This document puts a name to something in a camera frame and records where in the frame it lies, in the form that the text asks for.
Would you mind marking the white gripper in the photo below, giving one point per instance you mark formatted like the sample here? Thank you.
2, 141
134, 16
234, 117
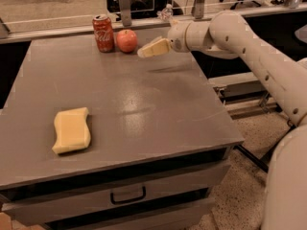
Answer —
177, 39

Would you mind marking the red apple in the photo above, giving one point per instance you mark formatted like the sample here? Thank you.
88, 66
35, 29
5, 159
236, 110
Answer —
126, 40

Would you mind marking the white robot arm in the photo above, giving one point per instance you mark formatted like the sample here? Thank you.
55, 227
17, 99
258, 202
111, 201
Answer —
228, 35

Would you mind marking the red coke can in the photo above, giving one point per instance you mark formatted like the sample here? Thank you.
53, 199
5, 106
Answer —
103, 33

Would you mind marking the clear plastic water bottle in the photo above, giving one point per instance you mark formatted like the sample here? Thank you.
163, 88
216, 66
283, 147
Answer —
166, 14

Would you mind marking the grey drawer cabinet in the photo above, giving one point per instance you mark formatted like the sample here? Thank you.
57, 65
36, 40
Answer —
154, 122

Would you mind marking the yellow sponge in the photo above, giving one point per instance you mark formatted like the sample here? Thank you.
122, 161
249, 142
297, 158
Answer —
72, 130

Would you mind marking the metal railing post left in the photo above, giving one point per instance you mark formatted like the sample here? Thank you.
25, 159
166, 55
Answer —
124, 6

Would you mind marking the metal railing post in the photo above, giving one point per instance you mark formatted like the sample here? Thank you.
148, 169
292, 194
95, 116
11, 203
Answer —
124, 6
198, 9

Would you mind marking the metal railing post right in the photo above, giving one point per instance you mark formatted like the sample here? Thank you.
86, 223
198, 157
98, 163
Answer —
198, 9

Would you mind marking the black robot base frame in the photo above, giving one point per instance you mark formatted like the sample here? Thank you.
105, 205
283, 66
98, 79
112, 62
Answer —
263, 162

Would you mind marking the black drawer handle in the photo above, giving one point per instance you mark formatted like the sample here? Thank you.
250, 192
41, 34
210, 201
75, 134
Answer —
128, 195

